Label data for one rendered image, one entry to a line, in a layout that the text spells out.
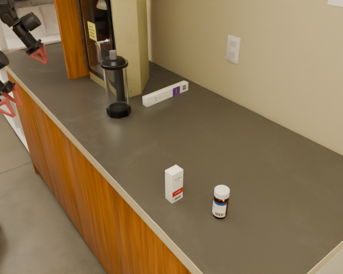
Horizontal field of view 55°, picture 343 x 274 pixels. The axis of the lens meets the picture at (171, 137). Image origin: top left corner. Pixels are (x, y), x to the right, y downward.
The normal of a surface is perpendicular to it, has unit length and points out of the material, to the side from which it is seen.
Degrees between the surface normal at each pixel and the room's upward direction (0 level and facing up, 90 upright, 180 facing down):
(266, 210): 0
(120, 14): 90
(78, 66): 90
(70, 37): 90
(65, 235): 0
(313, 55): 90
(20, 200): 0
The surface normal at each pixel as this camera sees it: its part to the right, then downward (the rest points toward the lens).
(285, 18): -0.80, 0.33
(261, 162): 0.00, -0.83
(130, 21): 0.61, 0.43
